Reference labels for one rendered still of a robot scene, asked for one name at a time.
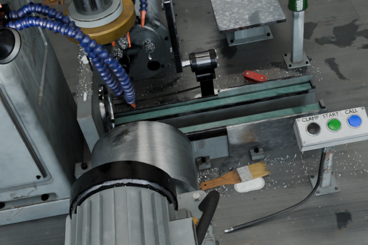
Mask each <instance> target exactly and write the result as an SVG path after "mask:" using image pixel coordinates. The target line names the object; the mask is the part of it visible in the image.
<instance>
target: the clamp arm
mask: <svg viewBox="0 0 368 245"><path fill-rule="evenodd" d="M161 4H162V10H165V15H166V21H167V24H168V30H169V36H170V41H171V46H172V48H170V52H171V55H173V56H174V61H175V67H176V72H177V73H182V72H183V68H185V65H182V64H183V63H185V62H184V60H183V62H182V60H181V56H180V51H179V45H178V41H177V35H176V29H175V23H174V17H173V11H172V7H171V1H170V0H163V3H161Z"/></svg>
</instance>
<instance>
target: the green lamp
mask: <svg viewBox="0 0 368 245"><path fill-rule="evenodd" d="M307 3H308V0H289V8H290V9H292V10H296V11H299V10H304V9H306V7H307Z"/></svg>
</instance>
